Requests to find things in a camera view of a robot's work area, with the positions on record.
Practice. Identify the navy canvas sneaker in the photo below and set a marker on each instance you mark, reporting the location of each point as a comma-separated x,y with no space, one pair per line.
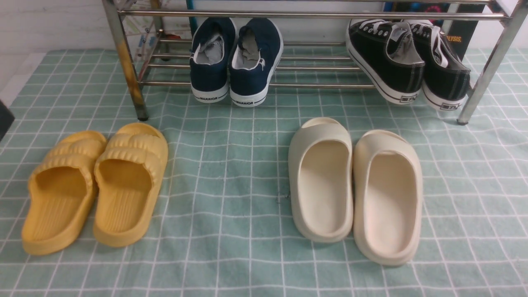
256,56
212,44

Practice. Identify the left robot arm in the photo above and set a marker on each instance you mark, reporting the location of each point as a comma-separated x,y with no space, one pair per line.
6,120

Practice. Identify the left cream slide slipper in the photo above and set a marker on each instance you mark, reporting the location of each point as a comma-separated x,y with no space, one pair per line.
319,166

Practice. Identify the cream slide slipper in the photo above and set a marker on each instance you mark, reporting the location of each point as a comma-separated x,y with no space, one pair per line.
319,166
389,194

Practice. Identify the green grid floor mat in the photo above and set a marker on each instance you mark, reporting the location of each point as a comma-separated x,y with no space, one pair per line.
223,225

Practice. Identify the right cream slide slipper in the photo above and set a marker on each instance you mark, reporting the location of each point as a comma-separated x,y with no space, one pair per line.
389,194

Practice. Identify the right yellow slide slipper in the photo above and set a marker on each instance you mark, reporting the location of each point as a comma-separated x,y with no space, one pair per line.
129,174

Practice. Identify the yellow slide slipper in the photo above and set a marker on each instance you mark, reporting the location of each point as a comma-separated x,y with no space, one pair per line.
62,191
129,174

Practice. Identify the left black canvas sneaker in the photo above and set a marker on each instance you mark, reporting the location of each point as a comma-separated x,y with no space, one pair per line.
386,52

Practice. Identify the black canvas sneaker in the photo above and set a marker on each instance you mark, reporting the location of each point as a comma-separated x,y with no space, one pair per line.
446,80
386,52

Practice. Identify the right black canvas sneaker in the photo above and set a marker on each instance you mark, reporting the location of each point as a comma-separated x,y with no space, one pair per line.
446,80

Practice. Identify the left yellow slide slipper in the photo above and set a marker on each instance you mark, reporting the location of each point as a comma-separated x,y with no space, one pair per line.
62,191

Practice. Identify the black printed box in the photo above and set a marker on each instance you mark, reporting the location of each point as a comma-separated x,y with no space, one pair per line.
458,33

